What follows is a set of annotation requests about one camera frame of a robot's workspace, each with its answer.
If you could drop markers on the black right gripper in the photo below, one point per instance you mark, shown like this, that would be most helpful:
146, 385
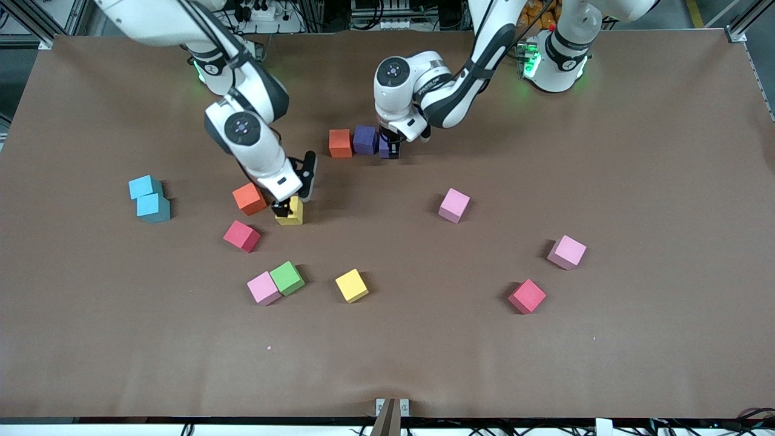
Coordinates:
281, 209

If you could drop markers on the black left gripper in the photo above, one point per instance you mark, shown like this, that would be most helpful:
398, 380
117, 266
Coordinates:
392, 146

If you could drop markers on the yellow foam cube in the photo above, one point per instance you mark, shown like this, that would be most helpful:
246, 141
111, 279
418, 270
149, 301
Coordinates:
352, 285
296, 217

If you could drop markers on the orange foam cube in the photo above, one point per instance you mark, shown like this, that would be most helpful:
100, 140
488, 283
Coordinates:
249, 198
340, 143

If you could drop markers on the red foam cube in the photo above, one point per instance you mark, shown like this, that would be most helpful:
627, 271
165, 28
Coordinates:
527, 296
241, 236

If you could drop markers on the pink foam cube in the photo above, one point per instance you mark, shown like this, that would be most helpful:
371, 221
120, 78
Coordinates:
454, 205
567, 252
264, 288

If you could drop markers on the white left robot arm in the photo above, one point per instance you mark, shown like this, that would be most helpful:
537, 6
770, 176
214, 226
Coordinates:
424, 79

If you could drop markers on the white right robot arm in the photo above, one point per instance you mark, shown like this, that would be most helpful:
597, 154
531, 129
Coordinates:
260, 157

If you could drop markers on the green foam cube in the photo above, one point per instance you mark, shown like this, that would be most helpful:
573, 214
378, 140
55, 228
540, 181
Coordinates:
286, 278

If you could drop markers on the white power strip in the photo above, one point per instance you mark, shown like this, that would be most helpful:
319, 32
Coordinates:
263, 14
396, 25

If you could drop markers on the cyan foam cube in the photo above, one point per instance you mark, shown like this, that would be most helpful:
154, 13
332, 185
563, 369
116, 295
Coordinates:
144, 186
152, 208

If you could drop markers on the pile of orange items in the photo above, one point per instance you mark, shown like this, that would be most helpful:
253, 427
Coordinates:
539, 15

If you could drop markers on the table cover sheet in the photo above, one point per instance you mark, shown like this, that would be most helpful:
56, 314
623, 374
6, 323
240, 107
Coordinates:
424, 351

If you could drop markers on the metal mounting bracket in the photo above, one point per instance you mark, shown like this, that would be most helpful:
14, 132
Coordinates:
404, 407

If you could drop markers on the camera mount pole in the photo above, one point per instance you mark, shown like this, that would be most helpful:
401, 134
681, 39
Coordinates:
384, 424

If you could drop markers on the aluminium frame profile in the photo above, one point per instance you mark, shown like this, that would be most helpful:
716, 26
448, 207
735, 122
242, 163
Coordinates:
43, 41
735, 33

